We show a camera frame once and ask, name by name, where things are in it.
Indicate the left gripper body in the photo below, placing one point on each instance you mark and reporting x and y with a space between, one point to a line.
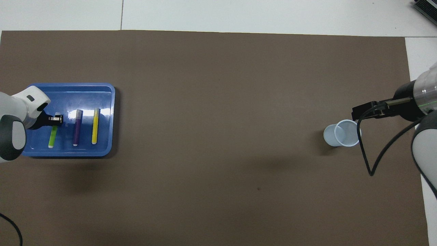
41 122

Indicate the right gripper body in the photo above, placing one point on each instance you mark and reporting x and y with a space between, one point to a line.
404 109

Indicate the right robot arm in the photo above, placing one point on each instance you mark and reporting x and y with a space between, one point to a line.
425 150

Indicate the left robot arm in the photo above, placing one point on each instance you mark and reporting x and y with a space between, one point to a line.
18 107

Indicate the blue plastic tray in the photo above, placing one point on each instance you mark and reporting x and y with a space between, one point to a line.
104 119

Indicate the green marker pen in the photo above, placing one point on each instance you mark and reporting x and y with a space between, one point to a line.
53 136

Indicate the purple marker pen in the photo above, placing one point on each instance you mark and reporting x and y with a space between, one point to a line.
77 131

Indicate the yellow marker pen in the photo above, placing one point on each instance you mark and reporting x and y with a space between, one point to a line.
95 128

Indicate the white plastic cup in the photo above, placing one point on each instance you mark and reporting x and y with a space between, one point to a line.
329 136

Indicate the grey ribbed device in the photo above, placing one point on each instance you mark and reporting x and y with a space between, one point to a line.
426 7

